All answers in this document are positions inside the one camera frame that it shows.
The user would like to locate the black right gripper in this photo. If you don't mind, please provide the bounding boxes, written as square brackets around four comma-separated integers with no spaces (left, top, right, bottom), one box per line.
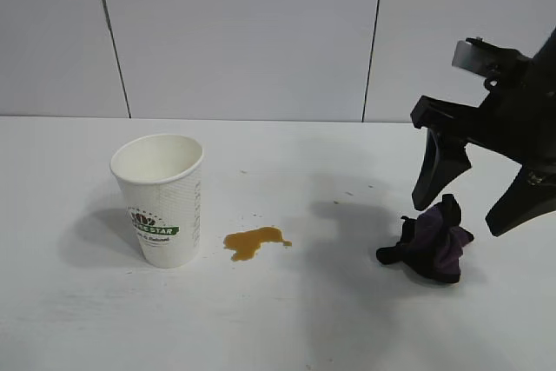
[410,57,556,238]

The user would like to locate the purple and black cloth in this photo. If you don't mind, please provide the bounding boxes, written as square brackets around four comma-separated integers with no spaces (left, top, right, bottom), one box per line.
[375,193,475,284]

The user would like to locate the white paper coffee cup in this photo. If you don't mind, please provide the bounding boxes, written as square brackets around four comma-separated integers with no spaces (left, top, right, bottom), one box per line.
[109,134,205,268]

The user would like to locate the brown coffee spill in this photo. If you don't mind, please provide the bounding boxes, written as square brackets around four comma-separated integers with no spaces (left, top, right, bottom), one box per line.
[223,226,293,262]

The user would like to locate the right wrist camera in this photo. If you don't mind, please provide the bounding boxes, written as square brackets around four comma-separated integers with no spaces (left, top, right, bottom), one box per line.
[451,37,529,89]

